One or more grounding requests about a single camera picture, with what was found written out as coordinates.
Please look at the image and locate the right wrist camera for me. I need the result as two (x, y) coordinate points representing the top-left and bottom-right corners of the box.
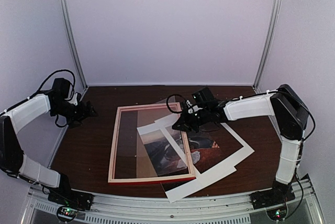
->
(192, 87), (218, 106)

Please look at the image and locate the white mat board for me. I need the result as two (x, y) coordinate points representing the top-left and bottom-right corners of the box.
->
(137, 116), (254, 203)

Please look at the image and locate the brown backing board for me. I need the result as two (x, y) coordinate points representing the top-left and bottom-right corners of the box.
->
(136, 108), (188, 179)

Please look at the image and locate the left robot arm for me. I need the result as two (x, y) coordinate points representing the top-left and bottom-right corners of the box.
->
(1, 89), (97, 205)

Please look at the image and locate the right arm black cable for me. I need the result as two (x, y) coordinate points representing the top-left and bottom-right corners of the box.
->
(166, 93), (189, 115)

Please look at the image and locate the circuit board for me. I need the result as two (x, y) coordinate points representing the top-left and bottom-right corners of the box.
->
(56, 206), (79, 222)
(266, 207), (288, 221)

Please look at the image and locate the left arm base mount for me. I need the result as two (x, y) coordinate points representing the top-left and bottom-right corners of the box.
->
(46, 183), (93, 211)

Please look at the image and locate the right aluminium corner post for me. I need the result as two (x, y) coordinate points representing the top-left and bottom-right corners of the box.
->
(253, 0), (282, 91)

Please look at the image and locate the aluminium front rail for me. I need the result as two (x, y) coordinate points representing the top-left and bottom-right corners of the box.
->
(22, 174), (321, 224)

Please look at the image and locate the right circuit board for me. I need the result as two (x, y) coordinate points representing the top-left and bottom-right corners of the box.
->
(266, 207), (288, 221)

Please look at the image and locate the canyon landscape photo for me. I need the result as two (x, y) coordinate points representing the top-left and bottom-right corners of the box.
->
(140, 129), (223, 177)

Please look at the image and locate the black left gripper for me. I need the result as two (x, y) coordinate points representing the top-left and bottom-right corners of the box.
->
(51, 100), (98, 128)

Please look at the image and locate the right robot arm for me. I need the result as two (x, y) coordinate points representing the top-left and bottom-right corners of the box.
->
(172, 84), (312, 204)

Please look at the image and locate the left circuit board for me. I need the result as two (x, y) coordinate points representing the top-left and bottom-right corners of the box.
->
(56, 206), (79, 222)

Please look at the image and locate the aluminium corner post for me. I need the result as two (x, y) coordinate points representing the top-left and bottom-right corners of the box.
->
(60, 0), (88, 89)
(253, 0), (282, 91)

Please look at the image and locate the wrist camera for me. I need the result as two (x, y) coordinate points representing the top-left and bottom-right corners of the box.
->
(192, 87), (218, 106)
(52, 77), (71, 99)

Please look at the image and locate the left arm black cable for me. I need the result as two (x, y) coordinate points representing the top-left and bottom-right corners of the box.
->
(28, 69), (76, 99)

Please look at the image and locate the red wooden picture frame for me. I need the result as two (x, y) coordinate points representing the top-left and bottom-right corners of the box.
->
(107, 101), (196, 187)

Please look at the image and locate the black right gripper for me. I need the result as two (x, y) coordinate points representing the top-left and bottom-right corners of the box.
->
(173, 107), (211, 132)

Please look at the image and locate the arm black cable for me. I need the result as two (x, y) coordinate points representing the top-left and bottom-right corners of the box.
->
(28, 69), (76, 99)
(166, 93), (189, 115)

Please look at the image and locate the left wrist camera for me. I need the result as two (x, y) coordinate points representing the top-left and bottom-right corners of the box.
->
(52, 77), (71, 99)

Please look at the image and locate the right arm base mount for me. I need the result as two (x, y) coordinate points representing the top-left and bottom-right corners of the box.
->
(250, 181), (295, 209)

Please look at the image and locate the left aluminium corner post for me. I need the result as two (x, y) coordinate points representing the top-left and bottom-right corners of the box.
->
(60, 0), (88, 89)

